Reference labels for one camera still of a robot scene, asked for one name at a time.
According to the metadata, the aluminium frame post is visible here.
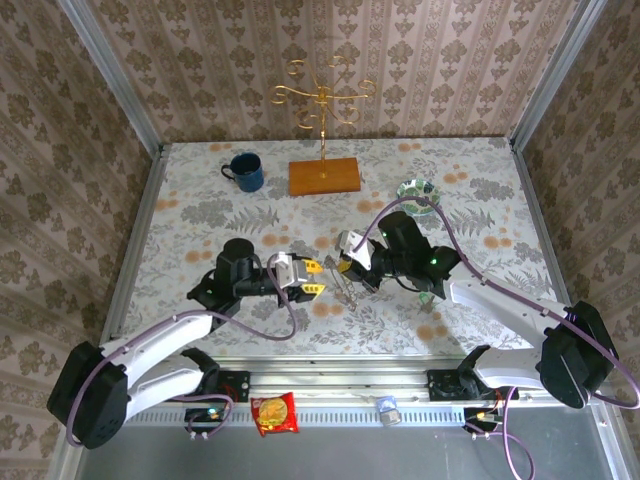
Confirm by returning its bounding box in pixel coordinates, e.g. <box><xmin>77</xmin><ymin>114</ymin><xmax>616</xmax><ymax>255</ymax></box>
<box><xmin>509</xmin><ymin>0</ymin><xmax>609</xmax><ymax>151</ymax></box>
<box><xmin>54</xmin><ymin>0</ymin><xmax>166</xmax><ymax>156</ymax></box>

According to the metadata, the small controller board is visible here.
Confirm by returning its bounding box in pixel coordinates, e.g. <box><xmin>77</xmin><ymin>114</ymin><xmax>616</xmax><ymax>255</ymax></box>
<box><xmin>184</xmin><ymin>405</ymin><xmax>234</xmax><ymax>426</ymax></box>
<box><xmin>462</xmin><ymin>405</ymin><xmax>506</xmax><ymax>426</ymax></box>

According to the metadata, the gold stand with wooden base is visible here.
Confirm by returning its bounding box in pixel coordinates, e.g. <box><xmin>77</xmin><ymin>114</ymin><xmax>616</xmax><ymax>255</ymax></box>
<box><xmin>270</xmin><ymin>55</ymin><xmax>377</xmax><ymax>198</ymax></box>

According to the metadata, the red snack packet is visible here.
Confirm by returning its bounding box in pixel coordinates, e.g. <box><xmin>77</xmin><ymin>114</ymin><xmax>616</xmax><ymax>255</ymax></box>
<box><xmin>249</xmin><ymin>391</ymin><xmax>300</xmax><ymax>439</ymax></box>

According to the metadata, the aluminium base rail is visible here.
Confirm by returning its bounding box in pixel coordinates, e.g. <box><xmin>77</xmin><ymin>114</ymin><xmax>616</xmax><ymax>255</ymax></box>
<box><xmin>77</xmin><ymin>355</ymin><xmax>576</xmax><ymax>406</ymax></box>

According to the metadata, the perforated metal cable duct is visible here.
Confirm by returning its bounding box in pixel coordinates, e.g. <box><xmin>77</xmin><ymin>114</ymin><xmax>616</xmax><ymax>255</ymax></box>
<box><xmin>122</xmin><ymin>405</ymin><xmax>469</xmax><ymax>430</ymax></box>

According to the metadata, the leaf pattern bowl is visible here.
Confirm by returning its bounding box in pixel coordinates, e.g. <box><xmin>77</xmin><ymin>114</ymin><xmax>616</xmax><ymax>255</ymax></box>
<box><xmin>396</xmin><ymin>178</ymin><xmax>442</xmax><ymax>217</ymax></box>

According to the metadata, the small blue white jar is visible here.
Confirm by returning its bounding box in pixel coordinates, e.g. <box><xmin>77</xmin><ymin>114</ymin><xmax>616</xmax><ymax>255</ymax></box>
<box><xmin>375</xmin><ymin>395</ymin><xmax>401</xmax><ymax>426</ymax></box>

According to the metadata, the thin purple base cable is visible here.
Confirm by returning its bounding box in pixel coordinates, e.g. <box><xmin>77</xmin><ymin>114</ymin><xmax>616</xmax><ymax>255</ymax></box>
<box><xmin>467</xmin><ymin>385</ymin><xmax>537</xmax><ymax>480</ymax></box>

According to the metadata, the blue enamel mug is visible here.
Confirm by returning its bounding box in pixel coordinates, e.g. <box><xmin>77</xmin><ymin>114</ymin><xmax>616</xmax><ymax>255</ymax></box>
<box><xmin>220</xmin><ymin>152</ymin><xmax>266</xmax><ymax>194</ymax></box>

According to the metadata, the aluminium table edge rail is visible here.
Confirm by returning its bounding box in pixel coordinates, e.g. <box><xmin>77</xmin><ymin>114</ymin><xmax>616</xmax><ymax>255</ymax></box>
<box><xmin>97</xmin><ymin>143</ymin><xmax>174</xmax><ymax>354</ymax></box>
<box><xmin>508</xmin><ymin>139</ymin><xmax>574</xmax><ymax>306</ymax></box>

